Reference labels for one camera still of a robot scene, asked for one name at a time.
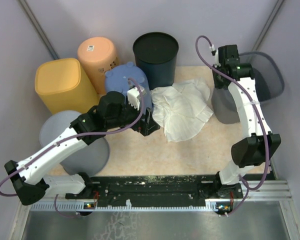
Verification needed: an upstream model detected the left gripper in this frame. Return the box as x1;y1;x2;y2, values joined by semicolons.
106;96;160;137

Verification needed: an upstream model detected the grey mesh bin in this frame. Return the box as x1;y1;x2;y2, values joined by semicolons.
211;51;285;125

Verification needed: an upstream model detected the blue round bin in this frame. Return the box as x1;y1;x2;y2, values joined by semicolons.
105;62;153;111

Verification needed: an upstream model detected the grey round bin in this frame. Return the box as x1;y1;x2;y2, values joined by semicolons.
39;110;110;177

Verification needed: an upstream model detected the black round bin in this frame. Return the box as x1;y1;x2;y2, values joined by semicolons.
132;32;179;90

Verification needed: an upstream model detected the peach plastic bucket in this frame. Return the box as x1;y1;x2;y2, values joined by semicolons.
77;36;120;95

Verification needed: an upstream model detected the yellow slotted plastic basket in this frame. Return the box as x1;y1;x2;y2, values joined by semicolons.
34;58;100;115

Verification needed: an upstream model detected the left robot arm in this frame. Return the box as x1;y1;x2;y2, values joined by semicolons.
4;88;160;206

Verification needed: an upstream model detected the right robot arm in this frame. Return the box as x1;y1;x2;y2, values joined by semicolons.
213;44;281;198

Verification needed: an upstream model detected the white crumpled cloth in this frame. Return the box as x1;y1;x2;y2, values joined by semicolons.
150;78;214;143

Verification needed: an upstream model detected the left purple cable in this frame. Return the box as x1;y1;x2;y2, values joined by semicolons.
0;76;145;220

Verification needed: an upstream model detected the purple cable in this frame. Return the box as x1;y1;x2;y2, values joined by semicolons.
195;35;272;218
0;76;145;220

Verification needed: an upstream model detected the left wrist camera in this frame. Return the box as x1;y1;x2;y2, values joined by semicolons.
127;86;141;110

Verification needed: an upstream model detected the black mounting rail base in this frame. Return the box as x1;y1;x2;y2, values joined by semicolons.
65;175;243;208

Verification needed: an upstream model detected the grey slotted cable duct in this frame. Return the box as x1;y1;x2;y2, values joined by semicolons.
29;198;243;212

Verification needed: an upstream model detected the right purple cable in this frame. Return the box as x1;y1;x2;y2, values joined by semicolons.
195;35;272;218

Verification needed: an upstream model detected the aluminium frame rail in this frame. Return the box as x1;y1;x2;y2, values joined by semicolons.
239;180;293;201

